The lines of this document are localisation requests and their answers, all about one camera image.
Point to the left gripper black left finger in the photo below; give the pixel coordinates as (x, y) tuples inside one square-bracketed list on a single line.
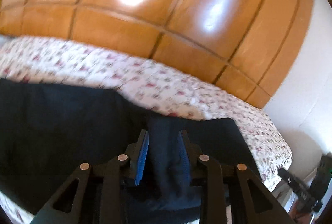
[(95, 193)]

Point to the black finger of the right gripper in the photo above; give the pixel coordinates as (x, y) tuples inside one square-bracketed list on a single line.
[(290, 179)]

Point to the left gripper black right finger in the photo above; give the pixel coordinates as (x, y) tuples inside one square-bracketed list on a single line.
[(221, 184)]

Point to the black embroidered pants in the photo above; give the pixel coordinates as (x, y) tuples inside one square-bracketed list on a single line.
[(48, 130)]

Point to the floral bedspread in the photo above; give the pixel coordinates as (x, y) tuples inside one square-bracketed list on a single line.
[(149, 84)]

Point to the wooden wardrobe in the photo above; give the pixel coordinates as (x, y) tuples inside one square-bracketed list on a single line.
[(245, 47)]

